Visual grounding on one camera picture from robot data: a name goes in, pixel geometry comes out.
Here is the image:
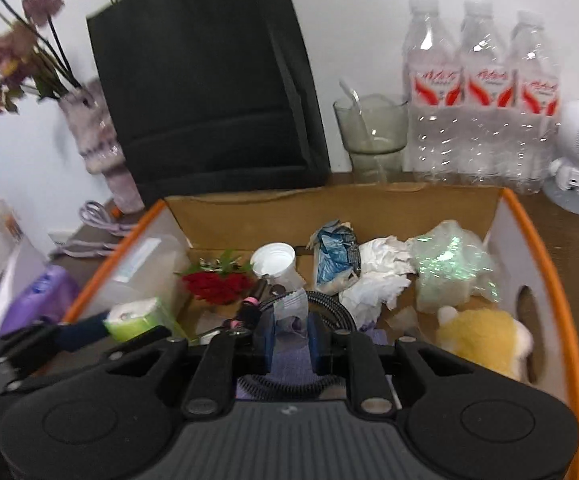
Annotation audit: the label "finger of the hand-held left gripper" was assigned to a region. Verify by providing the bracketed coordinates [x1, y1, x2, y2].
[0, 312, 111, 377]
[7, 325, 172, 392]

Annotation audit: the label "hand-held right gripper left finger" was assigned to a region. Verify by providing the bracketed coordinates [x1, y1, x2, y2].
[102, 310, 276, 420]

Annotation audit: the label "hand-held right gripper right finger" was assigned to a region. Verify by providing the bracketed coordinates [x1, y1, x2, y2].
[308, 312, 475, 415]

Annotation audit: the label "green tissue pack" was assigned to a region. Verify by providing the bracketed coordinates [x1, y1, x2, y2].
[104, 297, 186, 344]

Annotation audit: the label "clear plastic packet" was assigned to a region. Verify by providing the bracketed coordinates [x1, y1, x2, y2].
[274, 291, 314, 342]

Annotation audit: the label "black gooseneck cable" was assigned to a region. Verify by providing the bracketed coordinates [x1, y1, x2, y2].
[220, 280, 361, 342]

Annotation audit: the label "translucent plastic container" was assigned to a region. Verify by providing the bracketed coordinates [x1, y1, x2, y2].
[104, 234, 193, 321]

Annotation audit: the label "red artificial roses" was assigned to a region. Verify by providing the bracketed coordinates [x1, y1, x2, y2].
[178, 250, 256, 307]

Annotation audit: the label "white plastic cup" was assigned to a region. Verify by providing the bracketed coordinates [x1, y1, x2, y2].
[250, 242, 306, 292]

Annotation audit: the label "blue packet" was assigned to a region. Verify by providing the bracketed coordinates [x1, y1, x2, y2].
[309, 220, 363, 294]

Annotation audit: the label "white tissue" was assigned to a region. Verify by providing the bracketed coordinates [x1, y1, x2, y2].
[339, 237, 418, 324]

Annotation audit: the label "cardboard box with orange edges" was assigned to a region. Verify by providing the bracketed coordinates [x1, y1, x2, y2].
[62, 183, 579, 480]

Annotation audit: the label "green iridescent plastic bag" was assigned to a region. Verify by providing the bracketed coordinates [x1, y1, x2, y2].
[409, 220, 498, 314]

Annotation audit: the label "yellow plush toy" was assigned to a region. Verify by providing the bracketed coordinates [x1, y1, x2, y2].
[437, 305, 536, 382]

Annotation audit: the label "purple bottle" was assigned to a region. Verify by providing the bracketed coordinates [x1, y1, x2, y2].
[0, 265, 81, 339]

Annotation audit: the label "pink marbled vase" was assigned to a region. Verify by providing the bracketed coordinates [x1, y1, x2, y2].
[58, 79, 145, 213]

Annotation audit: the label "clear glass cup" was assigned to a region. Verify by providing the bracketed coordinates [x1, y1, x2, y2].
[333, 94, 410, 184]

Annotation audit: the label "clear plastic spoon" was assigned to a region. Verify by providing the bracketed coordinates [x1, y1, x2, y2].
[339, 79, 386, 181]

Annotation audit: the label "black paper bag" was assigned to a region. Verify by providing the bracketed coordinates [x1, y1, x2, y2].
[86, 0, 331, 208]

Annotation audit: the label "clear water bottle red label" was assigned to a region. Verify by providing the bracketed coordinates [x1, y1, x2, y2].
[509, 10, 563, 196]
[457, 2, 518, 187]
[402, 0, 465, 182]

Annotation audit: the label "dried pink flowers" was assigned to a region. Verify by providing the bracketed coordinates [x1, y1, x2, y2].
[0, 0, 83, 128]

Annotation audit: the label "purple cable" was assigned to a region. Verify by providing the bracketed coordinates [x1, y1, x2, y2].
[52, 200, 138, 261]

